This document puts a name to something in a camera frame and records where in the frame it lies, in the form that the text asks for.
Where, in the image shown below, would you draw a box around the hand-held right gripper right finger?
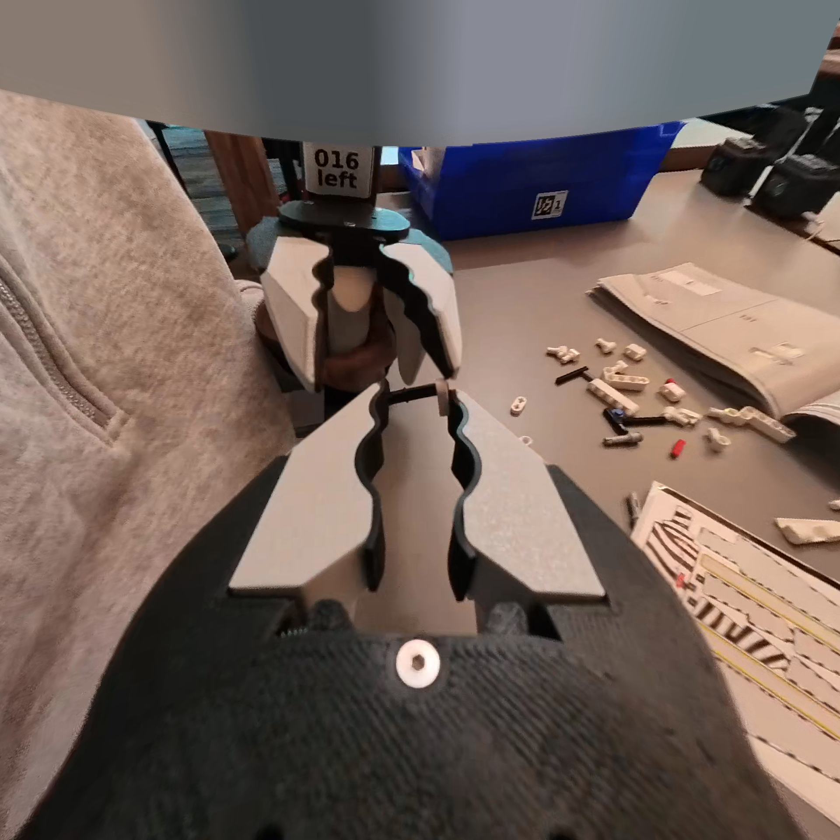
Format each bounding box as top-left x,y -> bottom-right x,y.
448,387 -> 609,614

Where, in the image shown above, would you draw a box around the zebra striped sticker sheet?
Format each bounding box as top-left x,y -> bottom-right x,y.
629,481 -> 840,811

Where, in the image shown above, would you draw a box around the lego instruction booklet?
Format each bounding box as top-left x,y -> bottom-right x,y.
586,262 -> 840,427

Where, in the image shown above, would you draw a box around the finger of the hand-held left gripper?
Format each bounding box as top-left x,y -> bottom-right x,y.
381,243 -> 464,387
260,236 -> 332,393

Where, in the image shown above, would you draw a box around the person's left forearm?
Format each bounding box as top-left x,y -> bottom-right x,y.
230,277 -> 271,322

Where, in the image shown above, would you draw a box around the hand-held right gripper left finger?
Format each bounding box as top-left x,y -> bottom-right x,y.
227,382 -> 390,614

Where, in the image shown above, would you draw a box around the blue plastic bin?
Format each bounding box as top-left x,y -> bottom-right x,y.
398,120 -> 686,242

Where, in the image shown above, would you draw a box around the person's left hand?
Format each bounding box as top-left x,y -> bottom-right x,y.
325,327 -> 403,393

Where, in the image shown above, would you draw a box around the black device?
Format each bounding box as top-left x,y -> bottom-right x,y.
699,134 -> 775,198
751,105 -> 840,221

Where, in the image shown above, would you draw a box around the black axle with tan bush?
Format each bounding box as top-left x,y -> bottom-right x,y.
387,381 -> 455,418

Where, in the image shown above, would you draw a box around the scattered loose lego pieces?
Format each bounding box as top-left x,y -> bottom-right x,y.
546,336 -> 798,459

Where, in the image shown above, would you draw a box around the brown wooden post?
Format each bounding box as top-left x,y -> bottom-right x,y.
203,130 -> 282,237

